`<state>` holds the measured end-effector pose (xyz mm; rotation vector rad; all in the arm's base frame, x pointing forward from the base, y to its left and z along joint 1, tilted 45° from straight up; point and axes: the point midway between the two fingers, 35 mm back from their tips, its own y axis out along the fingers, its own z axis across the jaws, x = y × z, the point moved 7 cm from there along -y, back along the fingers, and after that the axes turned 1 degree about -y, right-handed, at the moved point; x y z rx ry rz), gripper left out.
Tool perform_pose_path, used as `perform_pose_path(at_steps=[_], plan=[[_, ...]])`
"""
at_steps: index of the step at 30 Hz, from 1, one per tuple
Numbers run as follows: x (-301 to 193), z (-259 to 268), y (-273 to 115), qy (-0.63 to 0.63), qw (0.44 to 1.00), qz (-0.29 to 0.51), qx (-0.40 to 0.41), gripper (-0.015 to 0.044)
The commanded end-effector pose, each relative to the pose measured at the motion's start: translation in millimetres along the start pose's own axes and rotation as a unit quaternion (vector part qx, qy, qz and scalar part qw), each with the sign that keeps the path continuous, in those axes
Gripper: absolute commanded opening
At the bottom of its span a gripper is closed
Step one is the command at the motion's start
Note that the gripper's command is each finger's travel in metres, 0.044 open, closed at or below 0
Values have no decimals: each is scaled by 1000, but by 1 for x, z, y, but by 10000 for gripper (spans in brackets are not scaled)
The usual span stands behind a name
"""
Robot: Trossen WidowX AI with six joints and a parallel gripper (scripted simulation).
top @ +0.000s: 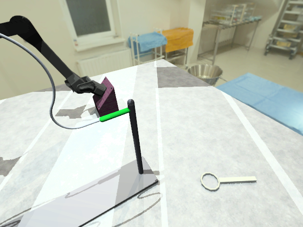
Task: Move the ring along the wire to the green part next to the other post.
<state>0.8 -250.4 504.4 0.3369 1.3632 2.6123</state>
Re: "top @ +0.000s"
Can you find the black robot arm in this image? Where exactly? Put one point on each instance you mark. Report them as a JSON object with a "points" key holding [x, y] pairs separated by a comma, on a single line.
{"points": [[22, 26]]}

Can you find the pale cream loop with flat handle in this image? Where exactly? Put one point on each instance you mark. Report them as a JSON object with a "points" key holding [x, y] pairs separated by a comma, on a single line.
{"points": [[228, 180]]}

